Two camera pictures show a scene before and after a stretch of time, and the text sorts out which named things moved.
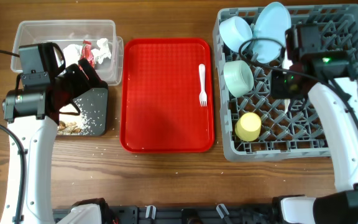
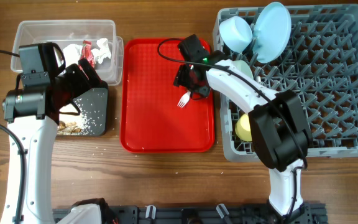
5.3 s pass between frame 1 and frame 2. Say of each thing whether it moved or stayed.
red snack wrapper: stayed
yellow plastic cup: stayed
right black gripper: moved
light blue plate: stayed
